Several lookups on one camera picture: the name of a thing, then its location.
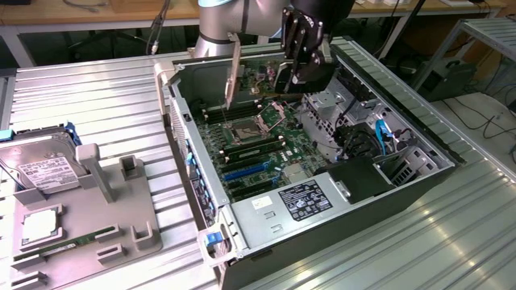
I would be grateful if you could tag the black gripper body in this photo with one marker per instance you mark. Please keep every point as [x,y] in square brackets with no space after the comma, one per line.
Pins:
[330,12]

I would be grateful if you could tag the graphics card with black cooler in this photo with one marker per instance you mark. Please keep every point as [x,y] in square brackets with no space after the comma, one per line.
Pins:
[257,75]

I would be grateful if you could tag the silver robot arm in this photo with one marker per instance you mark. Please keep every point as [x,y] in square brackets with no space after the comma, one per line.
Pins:
[217,27]

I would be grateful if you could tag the metal disk bay cage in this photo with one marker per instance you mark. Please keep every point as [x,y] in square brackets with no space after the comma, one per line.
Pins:
[326,105]

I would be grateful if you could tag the metal socket cover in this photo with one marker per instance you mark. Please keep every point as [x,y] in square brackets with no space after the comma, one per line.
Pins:
[276,110]

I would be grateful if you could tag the thin metal locking lever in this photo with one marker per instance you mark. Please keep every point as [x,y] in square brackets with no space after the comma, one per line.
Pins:
[225,117]

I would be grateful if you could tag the CPU socket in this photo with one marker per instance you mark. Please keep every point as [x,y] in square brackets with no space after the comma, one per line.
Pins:
[245,131]

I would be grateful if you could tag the green motherboard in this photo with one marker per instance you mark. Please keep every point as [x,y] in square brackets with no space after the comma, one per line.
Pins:
[289,148]

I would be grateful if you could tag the black box device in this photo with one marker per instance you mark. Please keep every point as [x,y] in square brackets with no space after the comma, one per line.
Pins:
[454,78]

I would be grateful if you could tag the installed black RAM stick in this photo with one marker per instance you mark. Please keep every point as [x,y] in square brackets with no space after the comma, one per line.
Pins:
[253,151]

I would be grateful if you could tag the grey metal shelf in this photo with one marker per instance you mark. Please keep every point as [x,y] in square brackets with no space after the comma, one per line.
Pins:
[492,30]

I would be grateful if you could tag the black office chair base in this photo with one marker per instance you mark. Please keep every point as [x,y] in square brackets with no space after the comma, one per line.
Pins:
[116,36]

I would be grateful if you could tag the silver chipset heatsink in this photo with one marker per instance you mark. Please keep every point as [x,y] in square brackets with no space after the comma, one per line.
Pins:
[296,172]

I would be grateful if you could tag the blue expansion slot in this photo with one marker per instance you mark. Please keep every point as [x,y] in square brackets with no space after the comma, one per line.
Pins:
[245,171]

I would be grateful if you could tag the black expansion slot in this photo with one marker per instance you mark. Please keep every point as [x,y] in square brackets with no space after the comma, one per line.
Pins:
[253,187]

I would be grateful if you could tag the wooden desk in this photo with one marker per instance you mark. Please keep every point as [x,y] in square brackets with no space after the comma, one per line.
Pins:
[80,18]

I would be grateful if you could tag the grey power supply unit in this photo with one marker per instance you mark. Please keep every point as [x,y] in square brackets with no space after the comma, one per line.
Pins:
[281,217]

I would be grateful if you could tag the open black PC case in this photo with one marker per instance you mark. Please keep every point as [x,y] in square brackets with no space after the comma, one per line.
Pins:
[362,217]

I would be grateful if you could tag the blue case latch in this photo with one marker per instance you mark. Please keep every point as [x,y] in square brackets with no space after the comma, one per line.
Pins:
[212,238]

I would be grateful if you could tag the silver hard disk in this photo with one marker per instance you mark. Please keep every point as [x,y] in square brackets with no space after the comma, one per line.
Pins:
[44,169]

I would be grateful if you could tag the grey plastic parts rack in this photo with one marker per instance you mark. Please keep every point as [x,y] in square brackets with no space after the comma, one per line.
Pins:
[92,217]

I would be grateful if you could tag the blue disk carrier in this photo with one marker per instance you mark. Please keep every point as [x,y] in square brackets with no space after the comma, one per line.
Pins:
[4,136]

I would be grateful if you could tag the silver CPU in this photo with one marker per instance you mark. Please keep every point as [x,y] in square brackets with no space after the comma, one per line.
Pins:
[37,226]

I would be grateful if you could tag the green RAM stick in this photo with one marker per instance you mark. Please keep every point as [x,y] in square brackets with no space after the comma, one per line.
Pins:
[60,246]

